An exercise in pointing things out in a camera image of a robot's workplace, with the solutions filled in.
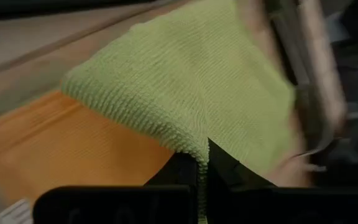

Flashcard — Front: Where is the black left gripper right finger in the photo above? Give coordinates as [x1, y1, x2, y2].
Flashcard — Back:
[208, 138, 277, 188]

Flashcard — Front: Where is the clear plastic bin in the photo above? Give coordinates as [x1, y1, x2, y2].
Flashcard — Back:
[0, 0, 347, 200]

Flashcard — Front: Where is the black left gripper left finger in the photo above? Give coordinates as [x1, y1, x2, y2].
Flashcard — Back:
[144, 151, 198, 187]

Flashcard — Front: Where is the lime green microfiber towel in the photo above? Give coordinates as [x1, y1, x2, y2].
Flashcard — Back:
[60, 0, 296, 224]

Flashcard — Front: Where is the orange microfiber towel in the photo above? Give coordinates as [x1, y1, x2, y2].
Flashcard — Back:
[0, 90, 175, 224]

